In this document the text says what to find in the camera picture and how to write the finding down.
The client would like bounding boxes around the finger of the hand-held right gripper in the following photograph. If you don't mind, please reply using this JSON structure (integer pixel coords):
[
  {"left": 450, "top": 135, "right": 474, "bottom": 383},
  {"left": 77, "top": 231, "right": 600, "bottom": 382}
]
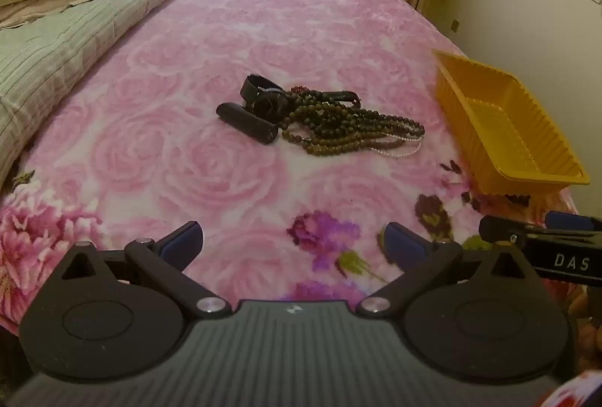
[
  {"left": 546, "top": 210, "right": 602, "bottom": 231},
  {"left": 479, "top": 215, "right": 602, "bottom": 248}
]

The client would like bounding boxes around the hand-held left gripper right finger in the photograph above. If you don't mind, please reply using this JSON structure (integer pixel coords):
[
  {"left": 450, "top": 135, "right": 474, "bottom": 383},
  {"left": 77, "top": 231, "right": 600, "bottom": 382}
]
[{"left": 356, "top": 223, "right": 537, "bottom": 318}]

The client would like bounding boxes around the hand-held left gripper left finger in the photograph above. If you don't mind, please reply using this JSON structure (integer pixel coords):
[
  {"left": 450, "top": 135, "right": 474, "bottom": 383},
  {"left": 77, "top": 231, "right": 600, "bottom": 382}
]
[{"left": 61, "top": 221, "right": 231, "bottom": 318}]

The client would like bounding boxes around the white pearl necklace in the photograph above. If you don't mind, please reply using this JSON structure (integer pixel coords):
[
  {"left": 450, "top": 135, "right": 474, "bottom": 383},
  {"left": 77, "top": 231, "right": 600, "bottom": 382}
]
[{"left": 371, "top": 134, "right": 423, "bottom": 160}]

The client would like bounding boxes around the yellow plastic tray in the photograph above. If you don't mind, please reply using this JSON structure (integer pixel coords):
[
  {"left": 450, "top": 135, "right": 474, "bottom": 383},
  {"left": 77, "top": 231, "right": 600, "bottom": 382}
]
[{"left": 432, "top": 49, "right": 590, "bottom": 196}]

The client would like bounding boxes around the brown bead necklace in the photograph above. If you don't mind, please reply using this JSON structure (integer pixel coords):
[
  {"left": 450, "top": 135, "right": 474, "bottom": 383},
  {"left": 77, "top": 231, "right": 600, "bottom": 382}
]
[{"left": 281, "top": 120, "right": 410, "bottom": 157}]

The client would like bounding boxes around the dark bead necklace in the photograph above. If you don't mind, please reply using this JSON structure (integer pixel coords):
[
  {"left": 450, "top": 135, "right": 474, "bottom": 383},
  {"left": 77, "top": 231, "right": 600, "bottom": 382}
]
[{"left": 282, "top": 89, "right": 426, "bottom": 139}]

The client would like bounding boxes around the black wristwatch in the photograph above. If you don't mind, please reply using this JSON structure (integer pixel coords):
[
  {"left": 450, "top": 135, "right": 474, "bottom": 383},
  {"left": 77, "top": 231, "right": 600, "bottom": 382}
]
[{"left": 240, "top": 75, "right": 295, "bottom": 125}]

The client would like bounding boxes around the person's right hand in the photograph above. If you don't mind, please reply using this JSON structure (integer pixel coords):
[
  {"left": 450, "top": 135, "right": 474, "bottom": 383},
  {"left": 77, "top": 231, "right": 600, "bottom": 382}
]
[{"left": 567, "top": 287, "right": 602, "bottom": 372}]

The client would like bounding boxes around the red white printed cloth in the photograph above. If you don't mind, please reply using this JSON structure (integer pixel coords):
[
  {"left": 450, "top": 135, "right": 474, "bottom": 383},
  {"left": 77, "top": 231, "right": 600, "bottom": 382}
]
[{"left": 538, "top": 370, "right": 602, "bottom": 407}]

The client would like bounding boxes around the black cylinder case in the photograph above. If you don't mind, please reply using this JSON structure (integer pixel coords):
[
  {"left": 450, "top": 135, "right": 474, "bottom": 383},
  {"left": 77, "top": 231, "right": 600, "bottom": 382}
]
[{"left": 216, "top": 102, "right": 279, "bottom": 145}]

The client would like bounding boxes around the black wristband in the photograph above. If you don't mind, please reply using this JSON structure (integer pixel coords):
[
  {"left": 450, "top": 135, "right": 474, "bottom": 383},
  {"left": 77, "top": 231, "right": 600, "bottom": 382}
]
[{"left": 324, "top": 91, "right": 361, "bottom": 107}]

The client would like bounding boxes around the pink floral blanket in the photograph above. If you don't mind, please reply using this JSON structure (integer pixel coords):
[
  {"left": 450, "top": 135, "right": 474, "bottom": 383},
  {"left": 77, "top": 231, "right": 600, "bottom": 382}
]
[{"left": 0, "top": 0, "right": 579, "bottom": 337}]

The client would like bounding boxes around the green striped quilt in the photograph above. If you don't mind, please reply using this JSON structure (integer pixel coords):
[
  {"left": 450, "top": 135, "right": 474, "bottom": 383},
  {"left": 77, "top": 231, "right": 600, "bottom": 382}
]
[{"left": 0, "top": 0, "right": 208, "bottom": 191}]

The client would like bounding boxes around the beige pillow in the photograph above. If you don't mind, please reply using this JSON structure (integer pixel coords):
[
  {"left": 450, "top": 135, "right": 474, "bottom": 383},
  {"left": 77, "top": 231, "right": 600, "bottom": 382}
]
[{"left": 0, "top": 0, "right": 95, "bottom": 29}]

